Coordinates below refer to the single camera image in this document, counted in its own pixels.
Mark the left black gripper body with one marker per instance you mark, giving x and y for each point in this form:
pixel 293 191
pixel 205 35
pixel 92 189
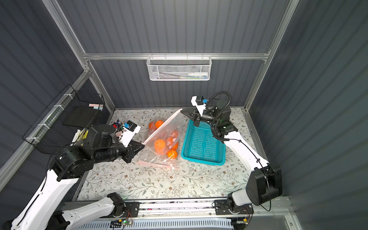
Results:
pixel 128 152

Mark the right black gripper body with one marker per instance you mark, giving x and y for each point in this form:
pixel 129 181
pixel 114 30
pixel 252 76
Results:
pixel 196 117

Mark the clear pink-dotted zip-top bag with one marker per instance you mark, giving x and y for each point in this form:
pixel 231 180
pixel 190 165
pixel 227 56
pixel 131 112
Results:
pixel 148 156

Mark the orange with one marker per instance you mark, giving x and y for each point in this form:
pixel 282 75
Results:
pixel 159 123
pixel 152 126
pixel 174 135
pixel 172 154
pixel 160 145
pixel 172 143

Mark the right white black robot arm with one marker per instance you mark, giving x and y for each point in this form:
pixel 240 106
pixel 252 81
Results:
pixel 265 180

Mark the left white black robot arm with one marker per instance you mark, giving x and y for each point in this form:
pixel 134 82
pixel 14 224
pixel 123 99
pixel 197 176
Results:
pixel 101 145

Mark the yellow marker in basket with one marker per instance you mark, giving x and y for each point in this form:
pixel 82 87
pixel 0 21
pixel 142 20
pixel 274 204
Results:
pixel 81 137

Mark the teal plastic basket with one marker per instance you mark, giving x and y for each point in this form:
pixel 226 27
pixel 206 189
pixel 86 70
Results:
pixel 200 146

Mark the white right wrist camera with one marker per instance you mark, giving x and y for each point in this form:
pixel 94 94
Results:
pixel 200 104

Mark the black wire wall basket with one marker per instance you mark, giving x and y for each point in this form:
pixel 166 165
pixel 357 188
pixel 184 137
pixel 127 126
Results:
pixel 78 110

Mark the white wire wall basket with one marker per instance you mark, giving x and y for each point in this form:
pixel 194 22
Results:
pixel 179 69

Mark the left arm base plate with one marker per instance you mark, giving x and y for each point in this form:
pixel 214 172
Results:
pixel 129 209

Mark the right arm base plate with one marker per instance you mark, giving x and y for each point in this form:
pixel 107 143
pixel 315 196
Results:
pixel 226 207

